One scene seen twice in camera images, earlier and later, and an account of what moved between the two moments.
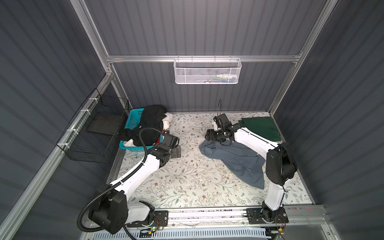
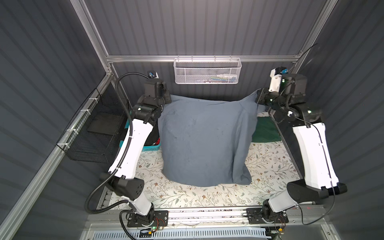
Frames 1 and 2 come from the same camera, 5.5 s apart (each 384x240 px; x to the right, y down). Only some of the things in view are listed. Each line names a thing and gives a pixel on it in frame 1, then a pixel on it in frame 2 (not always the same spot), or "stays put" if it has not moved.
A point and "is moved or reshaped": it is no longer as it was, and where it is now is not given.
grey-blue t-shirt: x=248 y=163 is moved or reshaped
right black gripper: x=210 y=135 to x=260 y=93
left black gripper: x=176 y=152 to x=166 y=96
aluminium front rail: x=299 y=218 stays put
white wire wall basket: x=207 y=71 stays put
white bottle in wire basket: x=231 y=77 stays put
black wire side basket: x=93 y=133 stays put
